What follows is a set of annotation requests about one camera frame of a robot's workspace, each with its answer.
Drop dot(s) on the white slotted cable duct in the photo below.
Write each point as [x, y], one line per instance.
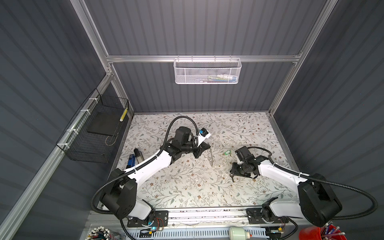
[197, 234]

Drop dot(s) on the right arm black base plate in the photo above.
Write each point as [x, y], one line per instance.
[255, 215]

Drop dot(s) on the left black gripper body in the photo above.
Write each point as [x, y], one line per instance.
[196, 151]

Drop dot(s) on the yellow marker in basket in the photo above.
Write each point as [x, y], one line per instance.
[123, 114]

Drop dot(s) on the green key tag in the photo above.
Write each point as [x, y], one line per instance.
[228, 153]

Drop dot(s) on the black wire wall basket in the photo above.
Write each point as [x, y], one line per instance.
[96, 132]

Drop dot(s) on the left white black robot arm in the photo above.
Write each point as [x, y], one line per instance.
[118, 196]

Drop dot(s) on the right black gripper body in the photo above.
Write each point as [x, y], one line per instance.
[239, 169]

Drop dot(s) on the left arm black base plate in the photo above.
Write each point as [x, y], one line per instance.
[158, 219]

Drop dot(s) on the white mesh wall basket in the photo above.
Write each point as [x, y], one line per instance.
[207, 71]

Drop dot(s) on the white cylinder canister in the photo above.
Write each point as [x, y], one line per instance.
[237, 233]

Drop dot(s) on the red bucket with pens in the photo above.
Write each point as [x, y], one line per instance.
[329, 232]

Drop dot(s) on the blue black tool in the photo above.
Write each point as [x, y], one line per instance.
[135, 158]

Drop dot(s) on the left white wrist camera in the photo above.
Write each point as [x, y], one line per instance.
[203, 134]

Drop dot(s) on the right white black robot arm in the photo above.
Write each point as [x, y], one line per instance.
[316, 200]

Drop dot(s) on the metal perforated ring disc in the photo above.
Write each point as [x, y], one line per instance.
[211, 158]

